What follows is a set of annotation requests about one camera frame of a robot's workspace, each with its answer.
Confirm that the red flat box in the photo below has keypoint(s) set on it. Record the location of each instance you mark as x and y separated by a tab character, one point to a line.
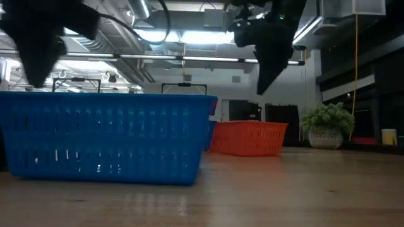
365	140

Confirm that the grey wall vent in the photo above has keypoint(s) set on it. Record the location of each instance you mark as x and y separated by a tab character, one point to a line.
187	77
236	79

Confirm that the orange plastic basket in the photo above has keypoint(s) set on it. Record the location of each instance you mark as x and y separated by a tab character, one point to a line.
249	138

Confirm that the yellow cup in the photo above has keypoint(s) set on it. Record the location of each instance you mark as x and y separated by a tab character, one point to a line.
389	137

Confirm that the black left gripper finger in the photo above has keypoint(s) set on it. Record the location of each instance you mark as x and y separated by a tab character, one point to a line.
38	69

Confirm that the long ceiling light bar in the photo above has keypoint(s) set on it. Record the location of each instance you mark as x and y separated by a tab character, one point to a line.
176	57

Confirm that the green potted plant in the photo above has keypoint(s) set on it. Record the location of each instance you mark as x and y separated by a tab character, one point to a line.
328	121

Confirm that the black equipment cabinet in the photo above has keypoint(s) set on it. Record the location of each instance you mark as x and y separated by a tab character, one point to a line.
243	110

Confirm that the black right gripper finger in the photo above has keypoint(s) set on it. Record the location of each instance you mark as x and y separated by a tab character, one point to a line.
268	75

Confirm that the black camera rig frame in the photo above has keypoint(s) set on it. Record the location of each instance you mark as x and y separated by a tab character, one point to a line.
184	84
77	79

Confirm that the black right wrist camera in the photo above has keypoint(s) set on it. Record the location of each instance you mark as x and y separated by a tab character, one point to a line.
246	31

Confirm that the black shelving unit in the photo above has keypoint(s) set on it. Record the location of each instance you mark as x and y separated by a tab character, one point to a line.
378	91

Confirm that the black ceiling spotlight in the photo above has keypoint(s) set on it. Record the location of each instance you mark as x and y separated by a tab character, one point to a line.
112	78

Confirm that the tall black cabinet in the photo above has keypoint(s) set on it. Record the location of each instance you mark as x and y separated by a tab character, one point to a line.
282	113

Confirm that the large blue plastic basket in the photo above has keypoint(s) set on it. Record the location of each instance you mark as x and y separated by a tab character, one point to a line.
104	142

